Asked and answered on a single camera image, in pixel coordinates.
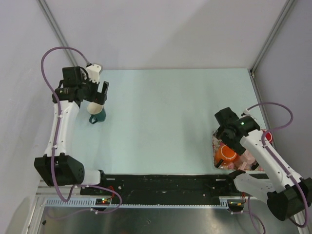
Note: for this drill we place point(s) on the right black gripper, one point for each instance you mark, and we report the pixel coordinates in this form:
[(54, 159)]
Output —
[(237, 147)]

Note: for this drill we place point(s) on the grey cable duct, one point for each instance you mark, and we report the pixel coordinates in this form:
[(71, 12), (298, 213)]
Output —
[(98, 203)]

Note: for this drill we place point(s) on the aluminium frame post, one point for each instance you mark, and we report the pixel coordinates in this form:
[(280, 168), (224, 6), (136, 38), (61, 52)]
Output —
[(281, 19), (43, 5)]

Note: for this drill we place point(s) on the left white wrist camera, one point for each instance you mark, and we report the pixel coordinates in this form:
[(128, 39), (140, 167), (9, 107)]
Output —
[(94, 71)]

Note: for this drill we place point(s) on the pink mug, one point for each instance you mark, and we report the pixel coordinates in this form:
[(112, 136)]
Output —
[(245, 161)]

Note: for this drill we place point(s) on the dark green mug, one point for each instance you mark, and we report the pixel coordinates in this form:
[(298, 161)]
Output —
[(97, 113)]

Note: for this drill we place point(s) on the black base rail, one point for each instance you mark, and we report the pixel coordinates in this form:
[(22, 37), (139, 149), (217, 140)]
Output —
[(171, 189)]

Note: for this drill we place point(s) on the orange mug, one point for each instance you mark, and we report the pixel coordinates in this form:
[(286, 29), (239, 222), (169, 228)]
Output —
[(224, 156)]

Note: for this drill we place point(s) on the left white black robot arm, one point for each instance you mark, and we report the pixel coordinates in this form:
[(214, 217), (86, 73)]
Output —
[(58, 165)]

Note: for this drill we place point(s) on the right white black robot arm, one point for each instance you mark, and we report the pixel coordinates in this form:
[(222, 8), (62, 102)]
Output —
[(285, 191)]

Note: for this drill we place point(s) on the right aluminium frame post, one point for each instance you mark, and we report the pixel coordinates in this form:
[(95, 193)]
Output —
[(281, 19)]

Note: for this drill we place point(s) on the red round object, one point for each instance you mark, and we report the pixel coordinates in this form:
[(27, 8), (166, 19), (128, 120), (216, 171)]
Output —
[(269, 137)]

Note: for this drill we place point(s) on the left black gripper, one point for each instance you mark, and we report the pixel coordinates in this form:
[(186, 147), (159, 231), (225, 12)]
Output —
[(97, 97)]

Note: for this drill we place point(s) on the left aluminium frame post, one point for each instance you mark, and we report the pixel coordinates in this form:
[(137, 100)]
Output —
[(43, 5)]

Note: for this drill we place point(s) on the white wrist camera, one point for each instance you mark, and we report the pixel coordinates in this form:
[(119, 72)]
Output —
[(246, 112), (94, 71)]

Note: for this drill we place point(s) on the floral tray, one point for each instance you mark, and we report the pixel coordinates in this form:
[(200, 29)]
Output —
[(217, 143)]

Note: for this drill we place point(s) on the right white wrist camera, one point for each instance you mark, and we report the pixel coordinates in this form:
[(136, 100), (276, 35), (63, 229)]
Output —
[(246, 112)]

